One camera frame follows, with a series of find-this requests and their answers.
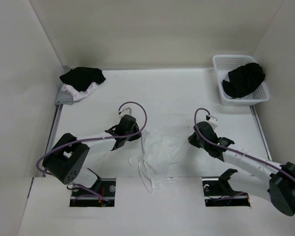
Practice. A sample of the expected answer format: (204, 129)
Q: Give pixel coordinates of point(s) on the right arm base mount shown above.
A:
(218, 192)

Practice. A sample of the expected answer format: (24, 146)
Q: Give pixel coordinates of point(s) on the folded white tank top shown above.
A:
(78, 95)

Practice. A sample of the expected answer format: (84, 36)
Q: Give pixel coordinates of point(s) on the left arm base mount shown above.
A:
(94, 191)

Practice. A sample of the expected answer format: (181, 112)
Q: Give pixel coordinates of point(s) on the white tank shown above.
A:
(78, 95)
(158, 152)

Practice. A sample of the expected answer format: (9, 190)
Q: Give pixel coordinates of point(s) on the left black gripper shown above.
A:
(134, 137)

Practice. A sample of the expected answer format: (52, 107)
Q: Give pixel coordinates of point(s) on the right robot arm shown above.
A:
(269, 180)

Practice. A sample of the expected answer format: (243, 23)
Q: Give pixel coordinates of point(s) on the folded black tank top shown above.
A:
(80, 78)

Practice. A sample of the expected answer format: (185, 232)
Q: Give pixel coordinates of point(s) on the folded grey tank top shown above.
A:
(64, 98)

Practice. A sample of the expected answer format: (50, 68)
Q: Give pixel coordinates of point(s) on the white plastic basket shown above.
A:
(226, 63)

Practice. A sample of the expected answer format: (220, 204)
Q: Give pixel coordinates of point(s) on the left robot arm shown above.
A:
(66, 164)

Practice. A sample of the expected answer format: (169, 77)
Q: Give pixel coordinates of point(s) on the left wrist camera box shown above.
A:
(125, 111)

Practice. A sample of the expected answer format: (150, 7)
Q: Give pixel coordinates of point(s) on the black tank top in basket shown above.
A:
(243, 80)

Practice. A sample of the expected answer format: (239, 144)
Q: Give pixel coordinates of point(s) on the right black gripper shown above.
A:
(192, 140)

